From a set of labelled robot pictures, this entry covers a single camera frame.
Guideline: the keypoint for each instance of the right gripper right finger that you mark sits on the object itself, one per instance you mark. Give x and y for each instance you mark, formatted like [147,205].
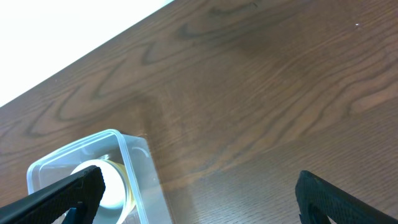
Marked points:
[321,202]

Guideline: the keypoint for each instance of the yellow plastic bowl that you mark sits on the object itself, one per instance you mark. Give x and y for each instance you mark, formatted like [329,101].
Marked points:
[129,183]

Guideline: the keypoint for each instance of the white plastic bowl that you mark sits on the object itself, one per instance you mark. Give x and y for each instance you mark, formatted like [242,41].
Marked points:
[103,216]

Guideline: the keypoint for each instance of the clear plastic container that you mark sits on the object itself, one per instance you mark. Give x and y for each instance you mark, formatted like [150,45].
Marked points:
[131,151]

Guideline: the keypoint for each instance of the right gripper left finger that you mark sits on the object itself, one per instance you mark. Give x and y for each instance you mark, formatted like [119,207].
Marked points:
[77,196]

